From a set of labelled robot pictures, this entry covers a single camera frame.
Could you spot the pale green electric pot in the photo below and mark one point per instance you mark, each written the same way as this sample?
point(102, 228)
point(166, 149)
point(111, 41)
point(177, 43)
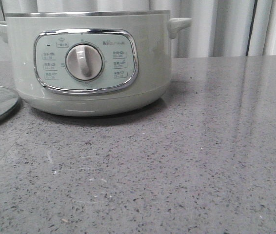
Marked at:
point(136, 49)

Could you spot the white pleated curtain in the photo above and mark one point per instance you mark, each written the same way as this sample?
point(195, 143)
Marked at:
point(219, 27)

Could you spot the white timer dial knob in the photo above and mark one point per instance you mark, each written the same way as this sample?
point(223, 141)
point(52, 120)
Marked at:
point(84, 62)

